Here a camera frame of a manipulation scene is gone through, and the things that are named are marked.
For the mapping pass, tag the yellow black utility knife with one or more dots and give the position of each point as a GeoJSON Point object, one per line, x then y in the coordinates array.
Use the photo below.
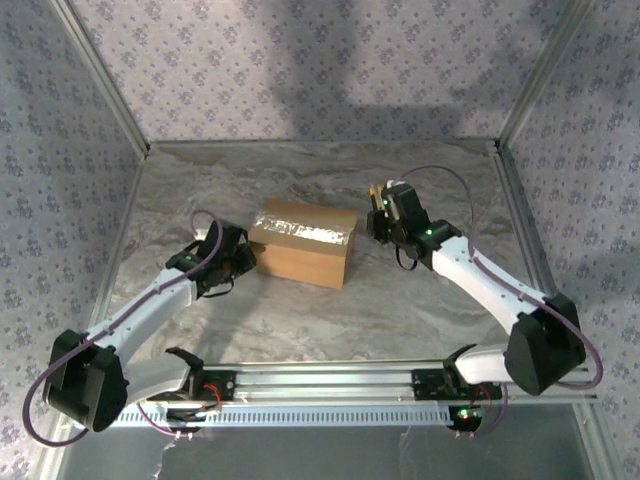
{"type": "Point", "coordinates": [374, 195]}

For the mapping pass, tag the brown cardboard express box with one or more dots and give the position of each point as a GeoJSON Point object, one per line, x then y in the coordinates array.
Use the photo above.
{"type": "Point", "coordinates": [300, 265]}

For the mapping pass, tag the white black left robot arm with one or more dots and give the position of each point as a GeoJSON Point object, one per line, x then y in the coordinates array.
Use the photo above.
{"type": "Point", "coordinates": [150, 305]}

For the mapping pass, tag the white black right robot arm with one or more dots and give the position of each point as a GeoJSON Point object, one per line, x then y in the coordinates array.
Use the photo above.
{"type": "Point", "coordinates": [480, 280]}

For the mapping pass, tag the clear shiny tape strip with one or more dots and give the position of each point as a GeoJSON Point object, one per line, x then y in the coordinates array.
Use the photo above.
{"type": "Point", "coordinates": [305, 231]}

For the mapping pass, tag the white torn film scrap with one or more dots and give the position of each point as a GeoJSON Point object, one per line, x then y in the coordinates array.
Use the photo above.
{"type": "Point", "coordinates": [161, 457]}

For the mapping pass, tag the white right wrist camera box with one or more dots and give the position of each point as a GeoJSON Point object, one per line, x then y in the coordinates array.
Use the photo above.
{"type": "Point", "coordinates": [395, 207]}

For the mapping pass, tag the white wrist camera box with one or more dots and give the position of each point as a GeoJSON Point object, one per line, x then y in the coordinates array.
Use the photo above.
{"type": "Point", "coordinates": [201, 233]}
{"type": "Point", "coordinates": [395, 207]}

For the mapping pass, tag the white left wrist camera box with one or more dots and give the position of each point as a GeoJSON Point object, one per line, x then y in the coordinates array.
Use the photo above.
{"type": "Point", "coordinates": [201, 233]}

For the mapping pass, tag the aluminium floor rail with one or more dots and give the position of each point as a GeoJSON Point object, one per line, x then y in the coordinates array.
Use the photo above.
{"type": "Point", "coordinates": [530, 240]}
{"type": "Point", "coordinates": [117, 240]}

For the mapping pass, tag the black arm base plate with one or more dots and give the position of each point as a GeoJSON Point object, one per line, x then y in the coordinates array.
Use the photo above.
{"type": "Point", "coordinates": [425, 385]}
{"type": "Point", "coordinates": [225, 385]}

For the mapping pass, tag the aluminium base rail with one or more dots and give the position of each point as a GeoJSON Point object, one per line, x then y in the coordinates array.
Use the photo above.
{"type": "Point", "coordinates": [325, 380]}

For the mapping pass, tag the aluminium frame post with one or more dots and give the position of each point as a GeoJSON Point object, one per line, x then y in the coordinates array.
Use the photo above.
{"type": "Point", "coordinates": [545, 75]}
{"type": "Point", "coordinates": [101, 75]}

